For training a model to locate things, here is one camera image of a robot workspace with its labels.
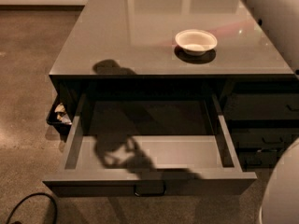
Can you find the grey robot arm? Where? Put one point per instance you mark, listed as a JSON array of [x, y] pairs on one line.
[[274, 199]]

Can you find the open grey top drawer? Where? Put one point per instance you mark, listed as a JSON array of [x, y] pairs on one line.
[[113, 145]]

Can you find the white paper bowl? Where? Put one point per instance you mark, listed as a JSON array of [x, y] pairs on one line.
[[196, 42]]

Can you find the dark grey cabinet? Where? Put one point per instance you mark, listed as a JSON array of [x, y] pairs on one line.
[[125, 50]]

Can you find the crumpled paper trash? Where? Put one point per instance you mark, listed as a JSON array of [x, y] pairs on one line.
[[61, 114]]

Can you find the black trash bin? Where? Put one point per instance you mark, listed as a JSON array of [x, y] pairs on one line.
[[61, 128]]

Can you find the closed dark right drawers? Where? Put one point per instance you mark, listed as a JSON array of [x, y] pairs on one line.
[[262, 126]]

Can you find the metal drawer handle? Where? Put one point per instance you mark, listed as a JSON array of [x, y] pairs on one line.
[[150, 189]]

